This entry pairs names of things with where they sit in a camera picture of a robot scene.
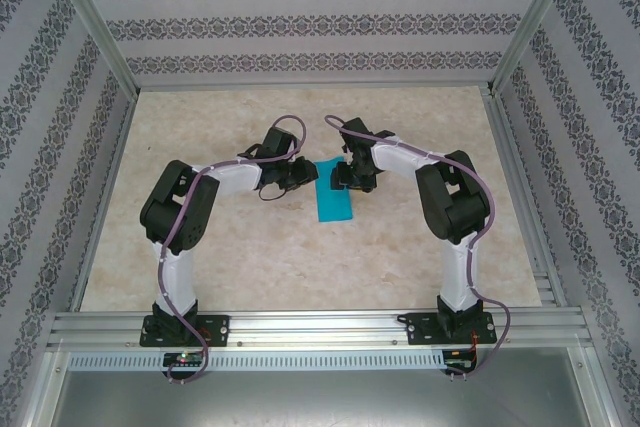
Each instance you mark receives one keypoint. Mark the aluminium mounting rail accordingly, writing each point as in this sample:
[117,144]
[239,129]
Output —
[310,329]

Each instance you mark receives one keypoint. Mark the aluminium frame post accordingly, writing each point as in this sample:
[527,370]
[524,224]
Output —
[530,22]
[95,22]

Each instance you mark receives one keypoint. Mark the blue paper sheet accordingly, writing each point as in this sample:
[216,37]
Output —
[334,207]

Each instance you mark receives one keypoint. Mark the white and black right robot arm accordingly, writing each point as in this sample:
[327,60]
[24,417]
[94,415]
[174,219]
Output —
[455,277]

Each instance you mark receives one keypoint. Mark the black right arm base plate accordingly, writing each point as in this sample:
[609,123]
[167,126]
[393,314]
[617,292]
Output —
[420,329]

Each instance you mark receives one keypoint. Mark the small circuit board green light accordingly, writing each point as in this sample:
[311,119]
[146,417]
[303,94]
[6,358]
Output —
[182,358]

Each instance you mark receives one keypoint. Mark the aluminium side rail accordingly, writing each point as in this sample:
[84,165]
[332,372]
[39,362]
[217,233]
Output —
[525,197]

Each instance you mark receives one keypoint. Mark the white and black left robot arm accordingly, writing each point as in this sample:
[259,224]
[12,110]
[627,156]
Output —
[181,279]

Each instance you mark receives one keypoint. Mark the grey metal sheet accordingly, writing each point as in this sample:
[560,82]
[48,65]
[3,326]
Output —
[320,402]

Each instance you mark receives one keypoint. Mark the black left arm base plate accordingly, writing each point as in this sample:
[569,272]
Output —
[215,329]

